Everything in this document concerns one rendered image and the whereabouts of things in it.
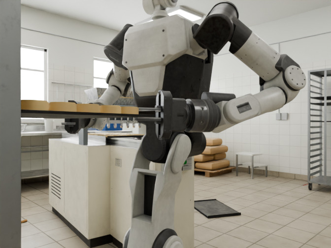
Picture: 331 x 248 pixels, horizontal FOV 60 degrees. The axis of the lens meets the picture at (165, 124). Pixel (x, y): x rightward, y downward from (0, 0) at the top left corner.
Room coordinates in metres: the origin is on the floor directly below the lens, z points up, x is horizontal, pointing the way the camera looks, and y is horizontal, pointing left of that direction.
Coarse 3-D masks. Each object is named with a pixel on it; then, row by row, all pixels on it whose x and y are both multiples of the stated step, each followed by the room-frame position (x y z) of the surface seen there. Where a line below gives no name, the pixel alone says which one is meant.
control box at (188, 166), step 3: (186, 159) 1.96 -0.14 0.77; (189, 159) 1.97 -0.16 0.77; (189, 162) 1.97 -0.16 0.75; (162, 165) 1.86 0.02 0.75; (183, 165) 1.94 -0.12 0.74; (186, 165) 1.96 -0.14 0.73; (189, 165) 1.97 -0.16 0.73; (162, 168) 1.86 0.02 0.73; (183, 168) 1.94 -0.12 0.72; (186, 168) 1.96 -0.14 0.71; (189, 168) 1.97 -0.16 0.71; (162, 171) 1.86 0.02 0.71
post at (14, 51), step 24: (0, 0) 0.37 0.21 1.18; (0, 24) 0.37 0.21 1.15; (0, 48) 0.37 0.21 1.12; (0, 72) 0.37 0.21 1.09; (0, 96) 0.37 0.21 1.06; (0, 120) 0.37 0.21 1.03; (0, 144) 0.37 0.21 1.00; (0, 168) 0.37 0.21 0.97; (0, 192) 0.37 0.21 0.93; (0, 216) 0.37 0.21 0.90; (0, 240) 0.37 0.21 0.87
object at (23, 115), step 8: (24, 112) 0.43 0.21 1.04; (32, 112) 0.44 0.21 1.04; (40, 112) 0.45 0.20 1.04; (48, 112) 0.46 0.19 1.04; (56, 112) 0.47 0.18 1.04; (64, 112) 0.49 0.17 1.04; (72, 112) 0.50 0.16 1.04; (80, 112) 0.51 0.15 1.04; (88, 112) 0.53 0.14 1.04; (144, 112) 0.69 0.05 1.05; (152, 112) 0.68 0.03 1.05
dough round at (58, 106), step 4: (52, 104) 0.51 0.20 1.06; (56, 104) 0.51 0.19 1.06; (60, 104) 0.51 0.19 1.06; (64, 104) 0.51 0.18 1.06; (68, 104) 0.52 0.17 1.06; (72, 104) 0.52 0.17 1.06; (76, 104) 0.54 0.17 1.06; (52, 108) 0.51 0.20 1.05; (56, 108) 0.51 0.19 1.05; (60, 108) 0.51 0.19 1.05; (64, 108) 0.51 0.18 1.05; (68, 108) 0.52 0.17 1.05; (72, 108) 0.52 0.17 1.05; (76, 108) 0.54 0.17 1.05
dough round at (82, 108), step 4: (80, 104) 0.56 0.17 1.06; (84, 104) 0.56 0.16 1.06; (88, 104) 0.56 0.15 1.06; (92, 104) 0.56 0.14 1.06; (96, 104) 0.57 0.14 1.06; (80, 108) 0.56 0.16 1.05; (84, 108) 0.55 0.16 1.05; (88, 108) 0.56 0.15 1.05; (92, 108) 0.56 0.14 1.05; (96, 108) 0.57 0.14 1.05; (96, 112) 0.57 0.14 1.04
